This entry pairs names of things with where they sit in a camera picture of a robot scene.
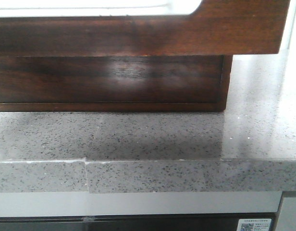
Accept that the wooden drawer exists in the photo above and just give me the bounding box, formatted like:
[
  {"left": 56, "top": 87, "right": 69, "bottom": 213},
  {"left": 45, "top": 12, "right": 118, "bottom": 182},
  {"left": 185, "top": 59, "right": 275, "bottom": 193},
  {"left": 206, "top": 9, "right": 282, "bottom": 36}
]
[
  {"left": 0, "top": 0, "right": 289, "bottom": 57},
  {"left": 0, "top": 55, "right": 223, "bottom": 104}
]

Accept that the dark wooden drawer cabinet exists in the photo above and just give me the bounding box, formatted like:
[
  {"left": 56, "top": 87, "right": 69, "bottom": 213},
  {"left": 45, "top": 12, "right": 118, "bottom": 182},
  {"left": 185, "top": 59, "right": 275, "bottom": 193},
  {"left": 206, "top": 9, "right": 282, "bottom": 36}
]
[{"left": 0, "top": 54, "right": 234, "bottom": 113}]

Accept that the dark appliance under counter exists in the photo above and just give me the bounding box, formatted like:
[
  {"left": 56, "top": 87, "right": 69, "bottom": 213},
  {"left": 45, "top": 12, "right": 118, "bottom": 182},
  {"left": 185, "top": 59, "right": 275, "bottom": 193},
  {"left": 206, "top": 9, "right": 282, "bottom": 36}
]
[{"left": 0, "top": 213, "right": 276, "bottom": 231}]

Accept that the white QR code sticker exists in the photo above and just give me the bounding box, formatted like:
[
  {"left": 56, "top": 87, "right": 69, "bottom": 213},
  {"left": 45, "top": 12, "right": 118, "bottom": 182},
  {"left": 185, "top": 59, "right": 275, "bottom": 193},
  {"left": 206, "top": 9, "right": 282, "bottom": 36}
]
[{"left": 236, "top": 218, "right": 272, "bottom": 231}]

